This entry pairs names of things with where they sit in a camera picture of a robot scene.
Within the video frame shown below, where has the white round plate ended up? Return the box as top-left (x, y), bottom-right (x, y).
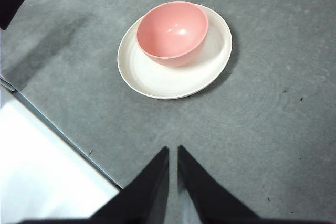
top-left (117, 4), bottom-right (233, 100)

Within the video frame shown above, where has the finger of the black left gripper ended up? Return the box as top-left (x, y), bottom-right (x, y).
top-left (0, 0), bottom-right (30, 31)

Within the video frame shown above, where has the red ribbed bowl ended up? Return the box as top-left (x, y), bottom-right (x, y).
top-left (136, 1), bottom-right (209, 67)

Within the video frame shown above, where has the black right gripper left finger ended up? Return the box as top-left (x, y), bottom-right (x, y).
top-left (23, 146), bottom-right (170, 224)

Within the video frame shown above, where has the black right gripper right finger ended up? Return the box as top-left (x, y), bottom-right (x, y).
top-left (177, 144), bottom-right (336, 224)

